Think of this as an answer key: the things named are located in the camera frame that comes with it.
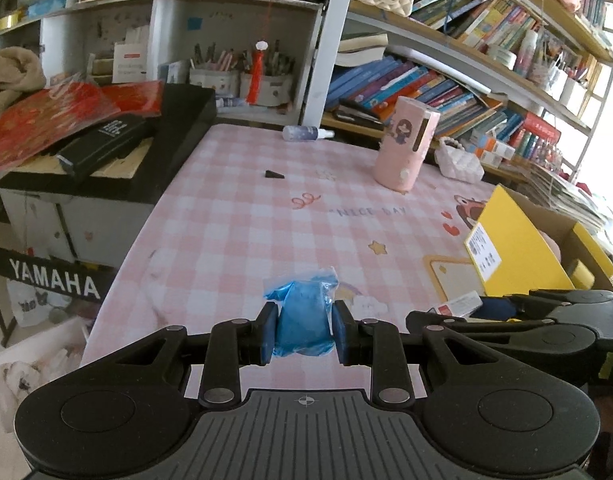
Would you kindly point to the white printed card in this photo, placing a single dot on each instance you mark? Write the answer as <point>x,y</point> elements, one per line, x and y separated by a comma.
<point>129,63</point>

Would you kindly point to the small black triangle piece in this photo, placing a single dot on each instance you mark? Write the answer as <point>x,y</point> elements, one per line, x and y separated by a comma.
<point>270,174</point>

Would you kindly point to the stack of magazines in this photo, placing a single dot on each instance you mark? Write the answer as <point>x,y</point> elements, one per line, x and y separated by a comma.
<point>554,192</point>

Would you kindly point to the small red white box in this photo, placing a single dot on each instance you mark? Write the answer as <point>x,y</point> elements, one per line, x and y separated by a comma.
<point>461,307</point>

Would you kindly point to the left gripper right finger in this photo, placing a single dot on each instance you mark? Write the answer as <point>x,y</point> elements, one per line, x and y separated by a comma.
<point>377,345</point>

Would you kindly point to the blue toy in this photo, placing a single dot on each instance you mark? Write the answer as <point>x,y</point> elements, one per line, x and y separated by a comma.
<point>304,320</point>

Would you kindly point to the yellow cardboard box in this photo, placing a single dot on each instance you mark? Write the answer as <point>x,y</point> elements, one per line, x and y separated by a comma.
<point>511,257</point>

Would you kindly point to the pink round plush toy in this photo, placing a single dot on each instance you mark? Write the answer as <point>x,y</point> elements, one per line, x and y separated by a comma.
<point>553,246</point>

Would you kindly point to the beige towel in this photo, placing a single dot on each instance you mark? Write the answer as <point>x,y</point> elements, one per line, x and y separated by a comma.
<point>20,73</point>

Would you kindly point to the right white pen holder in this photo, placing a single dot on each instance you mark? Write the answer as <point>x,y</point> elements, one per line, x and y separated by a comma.
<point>274,91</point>

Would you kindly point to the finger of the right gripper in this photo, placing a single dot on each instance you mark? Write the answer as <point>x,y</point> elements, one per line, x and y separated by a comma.
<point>516,306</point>
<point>433,325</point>

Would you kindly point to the red tassel ornament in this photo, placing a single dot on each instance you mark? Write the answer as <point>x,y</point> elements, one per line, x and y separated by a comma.
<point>257,71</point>

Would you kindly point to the yellow tape roll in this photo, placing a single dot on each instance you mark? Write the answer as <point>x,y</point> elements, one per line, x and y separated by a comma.
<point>580,275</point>

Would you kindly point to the left white pen holder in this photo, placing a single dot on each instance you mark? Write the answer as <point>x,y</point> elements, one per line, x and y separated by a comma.
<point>223,83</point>

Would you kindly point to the black rectangular box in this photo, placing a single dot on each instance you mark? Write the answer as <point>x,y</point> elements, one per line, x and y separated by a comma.
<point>100,145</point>

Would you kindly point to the white pen holder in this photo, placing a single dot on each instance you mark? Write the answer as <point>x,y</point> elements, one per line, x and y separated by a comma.
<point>223,83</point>
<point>274,91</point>

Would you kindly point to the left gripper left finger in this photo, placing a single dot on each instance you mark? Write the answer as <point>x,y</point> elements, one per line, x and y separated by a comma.
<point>231,345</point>

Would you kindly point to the white quilted pearl purse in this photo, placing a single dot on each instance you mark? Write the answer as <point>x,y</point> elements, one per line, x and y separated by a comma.
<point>456,163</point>

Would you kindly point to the white bookshelf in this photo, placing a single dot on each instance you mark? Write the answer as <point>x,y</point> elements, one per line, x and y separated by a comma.
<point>309,32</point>

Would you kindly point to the black yamaha keyboard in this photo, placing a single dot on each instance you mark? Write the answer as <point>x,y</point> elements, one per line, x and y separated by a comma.
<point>72,236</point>

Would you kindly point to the red gift bag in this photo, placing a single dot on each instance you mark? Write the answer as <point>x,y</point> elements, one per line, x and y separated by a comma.
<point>52,115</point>

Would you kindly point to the clear spray bottle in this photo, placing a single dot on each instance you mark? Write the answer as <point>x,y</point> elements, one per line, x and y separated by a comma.
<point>306,133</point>

